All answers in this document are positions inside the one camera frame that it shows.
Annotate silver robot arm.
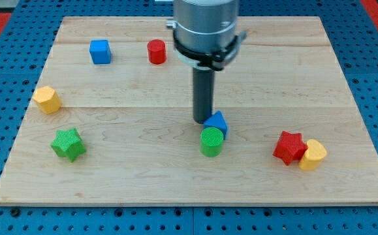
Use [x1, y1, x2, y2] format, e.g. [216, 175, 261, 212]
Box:
[166, 0, 247, 71]

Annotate yellow heart block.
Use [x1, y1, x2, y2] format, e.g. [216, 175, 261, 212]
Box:
[298, 139, 328, 170]

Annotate blue cube block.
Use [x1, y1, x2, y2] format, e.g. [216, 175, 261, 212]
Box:
[89, 40, 112, 64]

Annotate green star block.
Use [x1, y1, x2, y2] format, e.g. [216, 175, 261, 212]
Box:
[50, 127, 87, 162]

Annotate red cylinder block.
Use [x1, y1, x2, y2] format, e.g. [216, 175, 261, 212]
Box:
[147, 39, 166, 65]

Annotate green cylinder block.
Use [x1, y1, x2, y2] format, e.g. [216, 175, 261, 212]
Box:
[200, 127, 224, 157]

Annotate yellow hexagon block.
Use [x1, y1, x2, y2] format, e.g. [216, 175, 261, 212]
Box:
[32, 86, 61, 114]

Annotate wooden board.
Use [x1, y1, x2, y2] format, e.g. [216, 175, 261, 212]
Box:
[0, 16, 378, 207]

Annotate blue triangle block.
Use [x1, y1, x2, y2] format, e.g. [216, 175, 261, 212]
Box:
[204, 110, 228, 140]

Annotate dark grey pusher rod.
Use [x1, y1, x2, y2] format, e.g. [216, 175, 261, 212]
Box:
[193, 68, 215, 124]

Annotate red star block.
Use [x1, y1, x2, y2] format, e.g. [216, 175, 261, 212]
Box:
[273, 131, 307, 166]

